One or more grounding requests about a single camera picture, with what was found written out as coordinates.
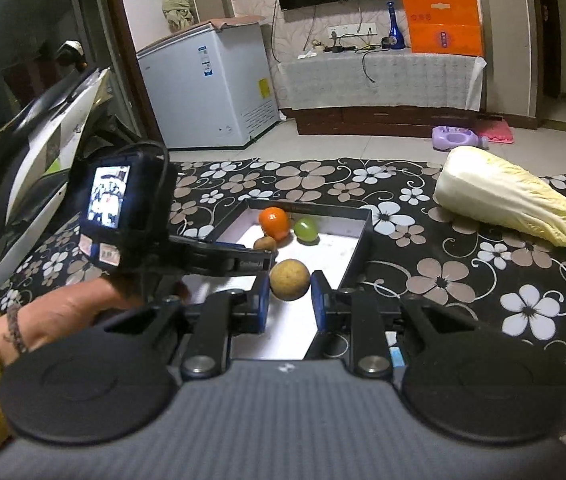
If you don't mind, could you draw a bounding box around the white lace cover cloth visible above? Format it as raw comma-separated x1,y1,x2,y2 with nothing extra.
280,52,488,111

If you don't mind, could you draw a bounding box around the white wall socket strip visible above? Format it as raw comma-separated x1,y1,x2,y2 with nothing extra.
329,24,379,36

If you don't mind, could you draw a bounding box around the napa cabbage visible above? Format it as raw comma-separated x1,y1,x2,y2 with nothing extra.
433,146,566,247

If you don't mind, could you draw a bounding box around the orange cardboard box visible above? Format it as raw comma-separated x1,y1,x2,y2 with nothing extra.
400,0,484,57

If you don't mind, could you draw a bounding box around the dark bead bracelet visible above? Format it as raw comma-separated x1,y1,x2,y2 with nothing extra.
4,304,30,354

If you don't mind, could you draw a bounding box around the tan round fruit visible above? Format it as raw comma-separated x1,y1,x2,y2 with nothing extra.
269,258,311,302

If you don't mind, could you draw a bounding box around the black cable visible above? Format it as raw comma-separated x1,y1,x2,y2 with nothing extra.
359,45,377,84

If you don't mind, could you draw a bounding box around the white chest freezer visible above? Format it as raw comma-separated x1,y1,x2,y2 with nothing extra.
136,19,281,150

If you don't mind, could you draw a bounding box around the black rimmed white box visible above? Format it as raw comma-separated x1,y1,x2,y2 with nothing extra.
178,197,375,362

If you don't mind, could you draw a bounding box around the black floral blanket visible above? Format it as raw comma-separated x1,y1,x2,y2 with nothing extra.
0,157,566,456

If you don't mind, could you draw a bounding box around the large orange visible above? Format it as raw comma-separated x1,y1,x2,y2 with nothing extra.
258,207,291,241

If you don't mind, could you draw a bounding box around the person's left hand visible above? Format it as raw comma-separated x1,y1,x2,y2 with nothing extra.
24,275,189,356

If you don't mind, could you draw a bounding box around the pink floor mat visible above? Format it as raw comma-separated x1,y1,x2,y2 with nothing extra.
475,119,515,144

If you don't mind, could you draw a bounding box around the purple detergent bottle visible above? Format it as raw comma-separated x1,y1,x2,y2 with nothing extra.
431,126,488,152

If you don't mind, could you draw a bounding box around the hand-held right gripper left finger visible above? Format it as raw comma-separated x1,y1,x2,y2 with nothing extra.
103,272,271,381

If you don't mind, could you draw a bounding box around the white electric scooter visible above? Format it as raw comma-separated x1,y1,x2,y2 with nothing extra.
0,40,169,306

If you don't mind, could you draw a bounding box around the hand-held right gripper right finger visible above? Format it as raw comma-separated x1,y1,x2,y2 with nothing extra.
310,270,486,381

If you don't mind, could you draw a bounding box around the wooden television cabinet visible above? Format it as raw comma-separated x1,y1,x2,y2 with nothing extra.
280,55,486,137

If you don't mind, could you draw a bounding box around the blue glass bottle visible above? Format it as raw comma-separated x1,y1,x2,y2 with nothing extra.
382,1,406,51

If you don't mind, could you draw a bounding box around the green round fruit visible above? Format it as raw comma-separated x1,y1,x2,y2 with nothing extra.
293,216,320,243

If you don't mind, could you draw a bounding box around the brown cardboard sheet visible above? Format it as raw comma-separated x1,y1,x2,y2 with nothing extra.
210,15,264,29

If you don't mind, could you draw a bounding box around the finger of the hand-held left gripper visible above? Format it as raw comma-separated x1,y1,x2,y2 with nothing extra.
187,237,277,262
187,256,276,278

